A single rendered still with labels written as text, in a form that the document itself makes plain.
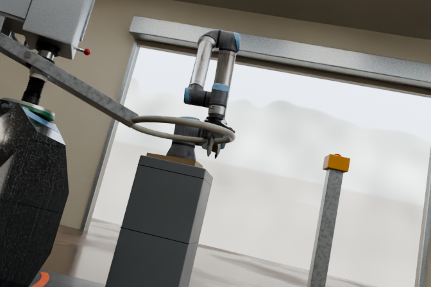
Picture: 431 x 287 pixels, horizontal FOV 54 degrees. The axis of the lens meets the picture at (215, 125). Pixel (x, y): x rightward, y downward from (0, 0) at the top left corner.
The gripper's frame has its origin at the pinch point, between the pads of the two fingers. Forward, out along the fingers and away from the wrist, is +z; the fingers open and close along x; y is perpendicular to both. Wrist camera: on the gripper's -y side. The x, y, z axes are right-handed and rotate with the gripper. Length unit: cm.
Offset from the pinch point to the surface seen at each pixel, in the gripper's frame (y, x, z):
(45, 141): 18, 76, 11
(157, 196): 46, -9, 22
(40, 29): 24, 86, -32
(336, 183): -31, -69, 1
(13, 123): 11, 92, 9
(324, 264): -29, -68, 44
